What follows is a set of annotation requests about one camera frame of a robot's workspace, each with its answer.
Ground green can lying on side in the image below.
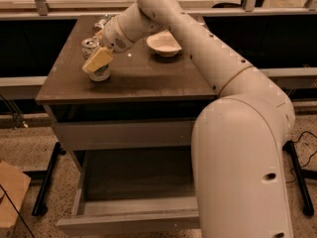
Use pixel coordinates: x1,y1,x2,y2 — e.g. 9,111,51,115
93,14,113,35

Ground white bowl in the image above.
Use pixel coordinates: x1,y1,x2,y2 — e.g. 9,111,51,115
147,32,182,58

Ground black cable on floor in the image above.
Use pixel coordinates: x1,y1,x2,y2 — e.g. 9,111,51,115
285,130,317,184

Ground grey drawer cabinet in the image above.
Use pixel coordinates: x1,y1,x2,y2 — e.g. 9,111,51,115
36,16,216,169

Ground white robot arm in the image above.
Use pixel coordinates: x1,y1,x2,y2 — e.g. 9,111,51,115
83,0,295,238

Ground black left table leg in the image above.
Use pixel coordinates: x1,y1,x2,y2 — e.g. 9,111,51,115
32,142,65,216

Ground closed top drawer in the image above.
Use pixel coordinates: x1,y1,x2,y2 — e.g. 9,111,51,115
53,120,192,151

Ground black right table leg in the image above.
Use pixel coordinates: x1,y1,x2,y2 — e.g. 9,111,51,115
283,141,316,216

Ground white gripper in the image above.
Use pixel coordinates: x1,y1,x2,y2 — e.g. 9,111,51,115
82,17,134,73

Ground cardboard box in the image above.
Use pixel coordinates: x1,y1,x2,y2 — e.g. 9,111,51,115
0,161,31,238

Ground open middle drawer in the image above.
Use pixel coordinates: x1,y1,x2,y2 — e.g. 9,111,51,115
57,147,200,237

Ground black table leg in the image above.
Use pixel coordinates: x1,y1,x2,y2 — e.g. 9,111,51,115
32,142,65,216
283,141,316,216

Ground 7up can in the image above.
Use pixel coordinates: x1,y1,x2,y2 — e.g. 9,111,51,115
81,38,110,82

